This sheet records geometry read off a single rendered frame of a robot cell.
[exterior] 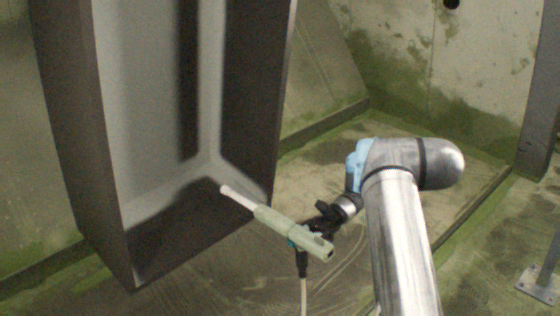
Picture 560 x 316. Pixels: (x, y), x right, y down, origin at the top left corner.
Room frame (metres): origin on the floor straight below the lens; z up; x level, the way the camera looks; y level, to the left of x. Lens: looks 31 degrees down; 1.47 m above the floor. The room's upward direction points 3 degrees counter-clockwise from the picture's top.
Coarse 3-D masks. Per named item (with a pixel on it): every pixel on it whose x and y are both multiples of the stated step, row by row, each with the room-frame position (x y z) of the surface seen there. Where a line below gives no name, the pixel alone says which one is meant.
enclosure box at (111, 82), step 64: (64, 0) 0.85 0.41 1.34; (128, 0) 1.27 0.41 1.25; (192, 0) 1.43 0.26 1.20; (256, 0) 1.35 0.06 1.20; (64, 64) 0.92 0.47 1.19; (128, 64) 1.29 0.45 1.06; (192, 64) 1.47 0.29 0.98; (256, 64) 1.36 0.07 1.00; (64, 128) 1.01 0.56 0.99; (128, 128) 1.30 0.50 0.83; (192, 128) 1.50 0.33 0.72; (256, 128) 1.38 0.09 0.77; (128, 192) 1.32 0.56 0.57; (192, 192) 1.40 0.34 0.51; (256, 192) 1.40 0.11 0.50; (128, 256) 0.92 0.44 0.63; (192, 256) 1.10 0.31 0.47
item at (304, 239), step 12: (228, 192) 1.32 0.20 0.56; (252, 204) 1.24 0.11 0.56; (264, 204) 1.23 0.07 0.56; (264, 216) 1.17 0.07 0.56; (276, 216) 1.16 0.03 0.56; (276, 228) 1.13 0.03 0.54; (288, 228) 1.11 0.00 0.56; (300, 228) 1.10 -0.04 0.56; (300, 240) 1.06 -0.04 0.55; (312, 240) 1.05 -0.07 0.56; (324, 240) 1.04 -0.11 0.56; (300, 252) 1.07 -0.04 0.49; (312, 252) 1.03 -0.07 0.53; (324, 252) 1.00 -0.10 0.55; (300, 264) 1.08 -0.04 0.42; (300, 276) 1.09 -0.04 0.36
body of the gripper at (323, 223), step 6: (336, 210) 1.22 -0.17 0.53; (318, 216) 1.20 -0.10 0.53; (324, 216) 1.19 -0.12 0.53; (342, 216) 1.20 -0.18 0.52; (312, 222) 1.17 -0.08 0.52; (318, 222) 1.17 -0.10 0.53; (324, 222) 1.17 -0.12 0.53; (330, 222) 1.16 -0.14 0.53; (336, 222) 1.21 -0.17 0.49; (342, 222) 1.20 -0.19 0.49; (312, 228) 1.16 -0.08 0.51; (318, 228) 1.14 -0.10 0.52; (324, 228) 1.14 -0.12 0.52; (330, 228) 1.15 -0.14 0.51; (336, 228) 1.21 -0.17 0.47; (330, 234) 1.16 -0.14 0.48
